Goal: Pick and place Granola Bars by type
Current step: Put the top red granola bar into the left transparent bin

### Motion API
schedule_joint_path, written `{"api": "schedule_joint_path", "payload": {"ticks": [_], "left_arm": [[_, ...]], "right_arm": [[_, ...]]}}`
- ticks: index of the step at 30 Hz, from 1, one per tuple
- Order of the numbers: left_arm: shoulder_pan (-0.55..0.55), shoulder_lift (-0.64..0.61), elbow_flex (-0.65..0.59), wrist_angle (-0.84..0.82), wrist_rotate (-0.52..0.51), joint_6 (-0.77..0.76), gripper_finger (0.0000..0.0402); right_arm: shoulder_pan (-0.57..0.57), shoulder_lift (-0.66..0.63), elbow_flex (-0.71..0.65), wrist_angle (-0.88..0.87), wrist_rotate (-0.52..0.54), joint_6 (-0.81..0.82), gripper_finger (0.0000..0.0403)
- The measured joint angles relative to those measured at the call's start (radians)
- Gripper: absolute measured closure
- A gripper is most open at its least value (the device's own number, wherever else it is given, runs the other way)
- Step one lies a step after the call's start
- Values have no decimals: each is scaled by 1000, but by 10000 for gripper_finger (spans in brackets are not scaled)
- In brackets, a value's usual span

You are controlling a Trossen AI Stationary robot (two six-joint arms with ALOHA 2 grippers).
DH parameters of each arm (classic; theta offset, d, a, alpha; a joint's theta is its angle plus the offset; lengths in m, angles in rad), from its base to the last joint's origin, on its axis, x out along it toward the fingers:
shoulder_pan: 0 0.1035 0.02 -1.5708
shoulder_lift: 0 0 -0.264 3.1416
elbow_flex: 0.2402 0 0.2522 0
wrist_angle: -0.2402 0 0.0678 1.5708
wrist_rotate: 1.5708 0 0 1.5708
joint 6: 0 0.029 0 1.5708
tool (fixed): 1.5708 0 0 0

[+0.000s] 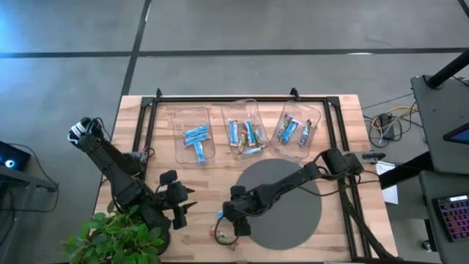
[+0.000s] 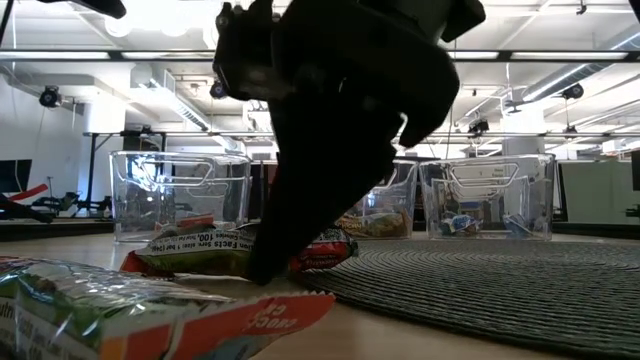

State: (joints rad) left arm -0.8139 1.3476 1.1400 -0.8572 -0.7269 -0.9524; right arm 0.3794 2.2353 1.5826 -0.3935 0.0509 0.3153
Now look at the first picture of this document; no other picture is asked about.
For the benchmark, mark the black elongated device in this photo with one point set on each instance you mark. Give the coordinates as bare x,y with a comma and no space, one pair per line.
373,156

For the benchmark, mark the dark grey side stand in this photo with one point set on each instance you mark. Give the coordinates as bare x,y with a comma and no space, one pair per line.
22,177

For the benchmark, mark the black caster wheel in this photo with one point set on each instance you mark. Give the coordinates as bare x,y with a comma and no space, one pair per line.
425,245

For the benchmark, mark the black support beam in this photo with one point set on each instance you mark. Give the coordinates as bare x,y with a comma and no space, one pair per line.
403,170

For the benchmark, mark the green leafy plant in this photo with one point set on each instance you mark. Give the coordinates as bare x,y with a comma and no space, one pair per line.
110,238

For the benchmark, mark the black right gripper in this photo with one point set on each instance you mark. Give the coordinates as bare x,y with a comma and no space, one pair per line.
238,209

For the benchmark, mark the backlit keyboard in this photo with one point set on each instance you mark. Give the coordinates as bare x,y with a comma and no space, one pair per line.
454,218

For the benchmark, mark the black tablet screen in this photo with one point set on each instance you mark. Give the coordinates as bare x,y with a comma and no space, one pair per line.
459,136

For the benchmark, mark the grey round mat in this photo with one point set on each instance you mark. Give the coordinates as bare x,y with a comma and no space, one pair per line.
293,227

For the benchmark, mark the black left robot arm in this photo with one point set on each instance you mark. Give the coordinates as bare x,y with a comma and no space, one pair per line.
110,161

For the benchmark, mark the black round pole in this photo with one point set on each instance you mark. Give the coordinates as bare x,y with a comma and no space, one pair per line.
448,69

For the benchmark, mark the black device with blue light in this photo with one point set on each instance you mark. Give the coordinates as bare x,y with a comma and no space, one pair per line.
18,155

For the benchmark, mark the dark grey low desk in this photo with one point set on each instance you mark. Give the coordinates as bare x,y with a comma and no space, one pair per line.
427,190

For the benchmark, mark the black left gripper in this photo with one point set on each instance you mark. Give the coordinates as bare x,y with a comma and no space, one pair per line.
176,194

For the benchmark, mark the black power adapter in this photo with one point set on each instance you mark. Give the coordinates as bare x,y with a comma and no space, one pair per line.
385,122

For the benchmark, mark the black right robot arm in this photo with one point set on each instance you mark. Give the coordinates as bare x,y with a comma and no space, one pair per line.
286,183

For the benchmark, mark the black aluminium frame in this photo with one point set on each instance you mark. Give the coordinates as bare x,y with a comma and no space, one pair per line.
238,99

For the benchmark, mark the black plant pot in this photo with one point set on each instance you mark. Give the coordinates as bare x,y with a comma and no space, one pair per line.
165,242

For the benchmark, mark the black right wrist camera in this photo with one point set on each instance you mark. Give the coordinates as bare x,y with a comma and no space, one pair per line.
238,191

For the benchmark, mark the clear plastic bin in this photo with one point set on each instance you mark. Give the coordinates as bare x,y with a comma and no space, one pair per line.
238,110
183,154
311,146

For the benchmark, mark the white paper sheet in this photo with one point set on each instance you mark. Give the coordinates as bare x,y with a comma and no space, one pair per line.
390,194

